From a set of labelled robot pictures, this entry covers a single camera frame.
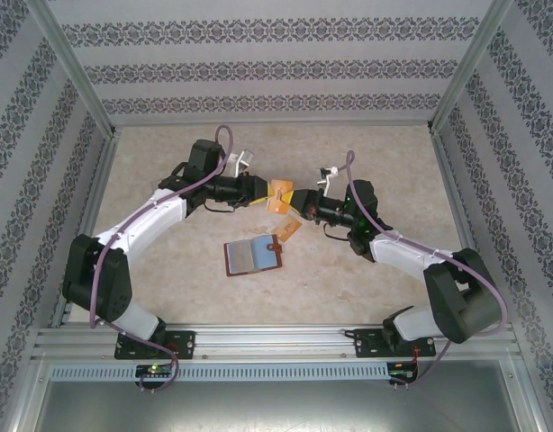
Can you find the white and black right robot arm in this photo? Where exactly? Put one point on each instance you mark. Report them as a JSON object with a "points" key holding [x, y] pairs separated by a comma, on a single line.
{"points": [[402, 256]]}

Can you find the aluminium frame post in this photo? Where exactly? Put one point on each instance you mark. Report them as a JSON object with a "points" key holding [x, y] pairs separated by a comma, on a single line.
{"points": [[74, 67], [470, 67]]}

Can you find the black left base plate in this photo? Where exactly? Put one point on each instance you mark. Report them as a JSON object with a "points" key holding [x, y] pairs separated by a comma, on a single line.
{"points": [[186, 344]]}

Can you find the grey metal panel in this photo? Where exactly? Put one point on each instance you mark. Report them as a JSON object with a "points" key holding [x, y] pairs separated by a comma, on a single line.
{"points": [[276, 405]]}

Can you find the aluminium mounting rail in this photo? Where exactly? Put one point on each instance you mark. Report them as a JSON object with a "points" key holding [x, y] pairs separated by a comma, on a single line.
{"points": [[276, 342]]}

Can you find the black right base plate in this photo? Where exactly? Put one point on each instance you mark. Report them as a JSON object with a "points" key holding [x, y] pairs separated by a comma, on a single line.
{"points": [[364, 344]]}

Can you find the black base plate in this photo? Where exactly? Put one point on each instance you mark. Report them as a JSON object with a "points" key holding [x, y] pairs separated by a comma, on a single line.
{"points": [[186, 344], [364, 344]]}

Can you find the aluminium side rail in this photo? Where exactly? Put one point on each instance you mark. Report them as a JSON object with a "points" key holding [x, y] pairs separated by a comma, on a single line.
{"points": [[456, 198], [95, 198]]}

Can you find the brown leather card holder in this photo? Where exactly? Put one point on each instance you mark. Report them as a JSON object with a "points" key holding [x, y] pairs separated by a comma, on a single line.
{"points": [[264, 256]]}

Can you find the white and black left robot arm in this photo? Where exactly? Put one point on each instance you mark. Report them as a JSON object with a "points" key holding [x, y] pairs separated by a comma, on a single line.
{"points": [[141, 220]]}

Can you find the left circuit board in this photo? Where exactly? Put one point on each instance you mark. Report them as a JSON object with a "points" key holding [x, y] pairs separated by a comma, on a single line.
{"points": [[155, 370]]}

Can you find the circuit board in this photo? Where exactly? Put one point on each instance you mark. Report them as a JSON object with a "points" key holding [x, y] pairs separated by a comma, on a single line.
{"points": [[155, 370], [402, 366]]}

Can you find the right circuit board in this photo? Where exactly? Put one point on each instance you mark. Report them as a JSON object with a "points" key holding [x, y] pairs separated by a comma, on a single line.
{"points": [[402, 366]]}

